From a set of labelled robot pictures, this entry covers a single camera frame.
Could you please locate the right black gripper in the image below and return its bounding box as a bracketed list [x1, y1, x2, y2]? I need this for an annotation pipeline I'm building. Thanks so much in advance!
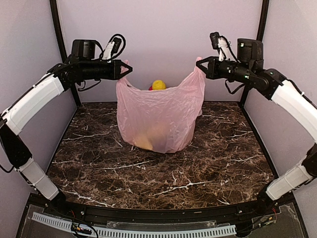
[196, 55, 253, 83]

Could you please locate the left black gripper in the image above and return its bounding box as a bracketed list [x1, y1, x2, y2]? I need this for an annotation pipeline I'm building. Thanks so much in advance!
[82, 59, 134, 80]

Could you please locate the pink plastic bag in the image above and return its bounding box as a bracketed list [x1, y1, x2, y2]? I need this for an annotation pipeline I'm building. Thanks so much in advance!
[116, 67, 206, 153]

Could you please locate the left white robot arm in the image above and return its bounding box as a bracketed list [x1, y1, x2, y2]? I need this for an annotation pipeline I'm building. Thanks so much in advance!
[0, 59, 133, 216]

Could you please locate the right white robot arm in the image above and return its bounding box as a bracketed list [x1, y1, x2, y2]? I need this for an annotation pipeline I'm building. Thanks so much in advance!
[196, 57, 317, 215]

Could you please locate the large yellow lemon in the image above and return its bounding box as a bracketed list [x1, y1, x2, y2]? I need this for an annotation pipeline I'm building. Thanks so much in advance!
[152, 80, 166, 90]

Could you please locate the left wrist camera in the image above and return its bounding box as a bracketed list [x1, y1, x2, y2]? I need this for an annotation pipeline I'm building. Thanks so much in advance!
[100, 34, 126, 61]

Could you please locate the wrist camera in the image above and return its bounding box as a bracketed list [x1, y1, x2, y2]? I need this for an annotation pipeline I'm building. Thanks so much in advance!
[210, 32, 234, 61]
[100, 34, 126, 61]

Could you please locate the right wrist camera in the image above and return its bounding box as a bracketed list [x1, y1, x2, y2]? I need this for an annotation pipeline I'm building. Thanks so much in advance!
[210, 32, 234, 61]

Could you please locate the right black frame post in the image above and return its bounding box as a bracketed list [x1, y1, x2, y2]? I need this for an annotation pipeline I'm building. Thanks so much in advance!
[240, 0, 269, 107]

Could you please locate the black frame post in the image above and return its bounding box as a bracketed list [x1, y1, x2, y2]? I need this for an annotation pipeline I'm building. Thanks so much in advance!
[240, 0, 269, 107]
[49, 0, 81, 108]

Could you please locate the left black frame post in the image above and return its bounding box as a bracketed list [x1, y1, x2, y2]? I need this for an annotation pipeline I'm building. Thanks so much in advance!
[49, 0, 81, 108]

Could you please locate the black front rail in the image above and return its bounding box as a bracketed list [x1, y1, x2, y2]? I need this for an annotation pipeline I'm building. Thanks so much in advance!
[42, 195, 295, 228]

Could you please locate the white cable duct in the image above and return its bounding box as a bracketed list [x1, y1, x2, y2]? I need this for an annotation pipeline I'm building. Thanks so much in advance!
[31, 212, 237, 238]

